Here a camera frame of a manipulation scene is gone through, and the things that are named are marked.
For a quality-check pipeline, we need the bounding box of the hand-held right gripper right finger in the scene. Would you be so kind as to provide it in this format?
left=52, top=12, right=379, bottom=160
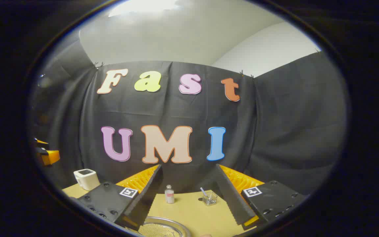
left=214, top=164, right=307, bottom=231

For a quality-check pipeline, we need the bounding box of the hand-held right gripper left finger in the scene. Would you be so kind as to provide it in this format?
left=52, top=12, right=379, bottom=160
left=77, top=164, right=164, bottom=231

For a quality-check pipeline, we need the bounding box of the steel pot with black handles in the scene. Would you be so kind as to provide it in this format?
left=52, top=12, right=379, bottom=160
left=125, top=216, right=191, bottom=237

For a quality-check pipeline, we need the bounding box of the clear bottle with pink label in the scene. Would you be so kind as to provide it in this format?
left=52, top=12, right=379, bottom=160
left=165, top=185, right=175, bottom=204

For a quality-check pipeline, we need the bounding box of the white toaster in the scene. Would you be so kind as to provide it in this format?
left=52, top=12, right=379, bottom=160
left=74, top=169, right=100, bottom=191

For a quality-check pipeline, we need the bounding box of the black backdrop cloth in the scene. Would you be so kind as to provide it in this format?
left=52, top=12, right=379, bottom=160
left=28, top=36, right=348, bottom=198

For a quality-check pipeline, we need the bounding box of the small wire basket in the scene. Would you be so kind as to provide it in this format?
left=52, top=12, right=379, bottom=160
left=203, top=190, right=218, bottom=206

